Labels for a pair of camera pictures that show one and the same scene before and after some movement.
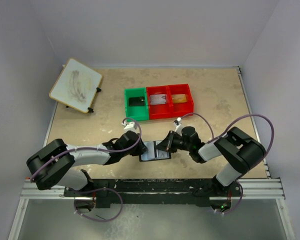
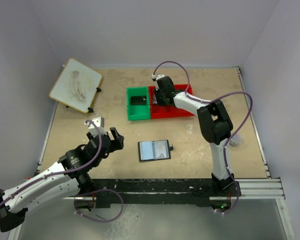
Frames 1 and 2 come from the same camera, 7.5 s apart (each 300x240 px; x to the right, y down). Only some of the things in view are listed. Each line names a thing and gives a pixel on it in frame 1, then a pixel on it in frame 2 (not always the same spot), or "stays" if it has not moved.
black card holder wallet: x=153 y=154 stays
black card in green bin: x=135 y=101 stays
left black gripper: x=141 y=148 → x=117 y=144
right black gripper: x=166 y=144 → x=157 y=91
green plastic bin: x=140 y=113 stays
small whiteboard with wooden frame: x=76 y=85 stays
